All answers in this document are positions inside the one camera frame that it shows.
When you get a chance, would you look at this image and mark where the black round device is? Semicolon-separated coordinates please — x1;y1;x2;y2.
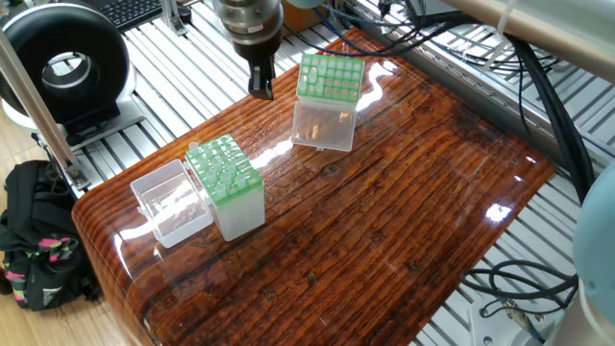
0;3;133;145

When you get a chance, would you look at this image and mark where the black keyboard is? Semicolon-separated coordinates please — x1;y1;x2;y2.
94;0;166;30

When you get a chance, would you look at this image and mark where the aluminium bracket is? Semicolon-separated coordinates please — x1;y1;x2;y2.
161;0;193;37

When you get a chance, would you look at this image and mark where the black backpack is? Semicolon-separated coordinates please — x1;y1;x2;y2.
0;159;104;313

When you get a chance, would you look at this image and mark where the aluminium frame post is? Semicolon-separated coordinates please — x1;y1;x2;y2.
0;38;86;188

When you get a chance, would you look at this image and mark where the clear tip box with tips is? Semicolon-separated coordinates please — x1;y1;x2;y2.
291;53;366;153

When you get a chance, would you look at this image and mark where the black cable bundle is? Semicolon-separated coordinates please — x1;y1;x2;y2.
336;0;520;73

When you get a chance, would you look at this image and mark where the glossy brown wooden board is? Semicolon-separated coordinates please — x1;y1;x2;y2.
75;29;560;346

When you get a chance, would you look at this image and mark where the clear tip box green rack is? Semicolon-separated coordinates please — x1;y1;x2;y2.
131;135;265;249

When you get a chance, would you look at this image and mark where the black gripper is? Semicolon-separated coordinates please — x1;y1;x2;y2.
245;38;281;102

